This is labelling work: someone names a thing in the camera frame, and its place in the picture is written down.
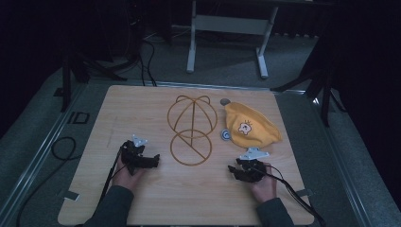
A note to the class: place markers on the person's right hand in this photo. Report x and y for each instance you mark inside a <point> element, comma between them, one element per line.
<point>266,189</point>

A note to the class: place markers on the black tape floor marking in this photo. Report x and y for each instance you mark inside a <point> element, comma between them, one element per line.
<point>78,118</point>

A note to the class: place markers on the metal floor rail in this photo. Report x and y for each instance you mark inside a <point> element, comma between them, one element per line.
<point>340,157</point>
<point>38,154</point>

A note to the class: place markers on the black tripod stand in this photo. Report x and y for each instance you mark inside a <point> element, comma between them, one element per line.
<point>324,91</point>
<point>78,67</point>

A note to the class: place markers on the yellow hat with bear patch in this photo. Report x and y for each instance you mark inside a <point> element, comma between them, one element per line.
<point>252,126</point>

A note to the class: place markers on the person's left hand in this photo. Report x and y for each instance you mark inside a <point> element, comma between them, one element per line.
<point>124,178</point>

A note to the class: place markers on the white metal desk frame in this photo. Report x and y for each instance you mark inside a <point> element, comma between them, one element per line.
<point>231,24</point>

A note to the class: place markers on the grey round table grommet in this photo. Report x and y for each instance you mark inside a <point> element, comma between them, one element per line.
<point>224,101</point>

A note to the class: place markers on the grey tape piece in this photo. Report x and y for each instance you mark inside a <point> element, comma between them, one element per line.
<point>305,192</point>

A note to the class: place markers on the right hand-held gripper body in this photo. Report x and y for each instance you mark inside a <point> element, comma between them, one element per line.
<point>253,165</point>

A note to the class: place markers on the blue and white round disc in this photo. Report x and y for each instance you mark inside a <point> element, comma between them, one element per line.
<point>225,134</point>

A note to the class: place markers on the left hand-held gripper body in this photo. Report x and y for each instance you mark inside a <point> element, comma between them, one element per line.
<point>134,153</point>

